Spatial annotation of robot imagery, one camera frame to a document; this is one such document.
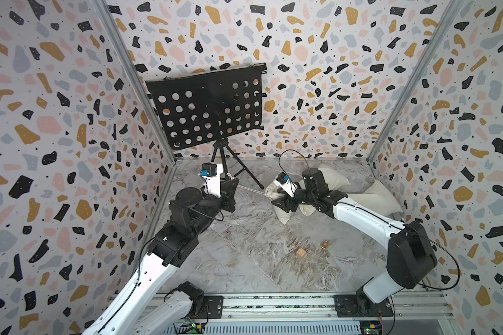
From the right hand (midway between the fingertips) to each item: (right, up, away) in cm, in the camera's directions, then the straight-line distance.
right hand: (277, 195), depth 83 cm
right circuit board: (+31, -44, -11) cm, 56 cm away
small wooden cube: (+10, -23, +2) cm, 26 cm away
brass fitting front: (+20, -22, +5) cm, 30 cm away
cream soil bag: (+47, -2, +13) cm, 49 cm away
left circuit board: (-34, -45, -10) cm, 57 cm away
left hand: (-13, +7, -20) cm, 25 cm away
